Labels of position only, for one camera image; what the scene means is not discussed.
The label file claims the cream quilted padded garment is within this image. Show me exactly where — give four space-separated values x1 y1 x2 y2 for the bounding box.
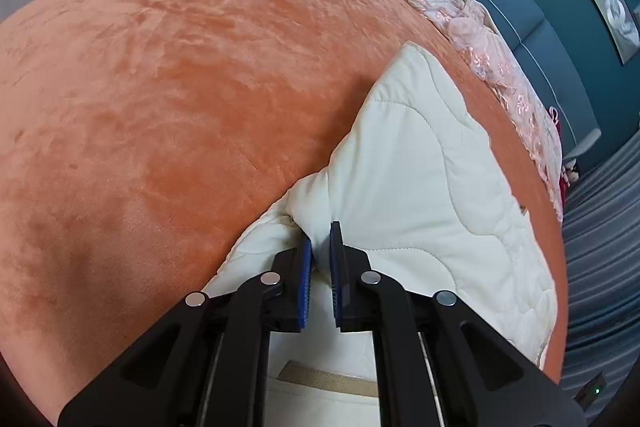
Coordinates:
202 41 558 427

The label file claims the orange velvet bed blanket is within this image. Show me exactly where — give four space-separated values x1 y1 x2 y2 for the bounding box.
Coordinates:
0 0 566 427

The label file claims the magenta cloth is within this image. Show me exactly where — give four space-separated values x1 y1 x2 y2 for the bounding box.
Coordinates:
550 107 568 208

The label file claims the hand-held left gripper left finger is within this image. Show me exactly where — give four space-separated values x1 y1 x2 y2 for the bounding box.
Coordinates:
57 234 314 427

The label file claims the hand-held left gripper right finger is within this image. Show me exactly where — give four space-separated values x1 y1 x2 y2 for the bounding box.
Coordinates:
327 221 587 427

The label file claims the grey pleated curtain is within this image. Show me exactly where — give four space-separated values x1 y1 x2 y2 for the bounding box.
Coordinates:
560 134 640 388

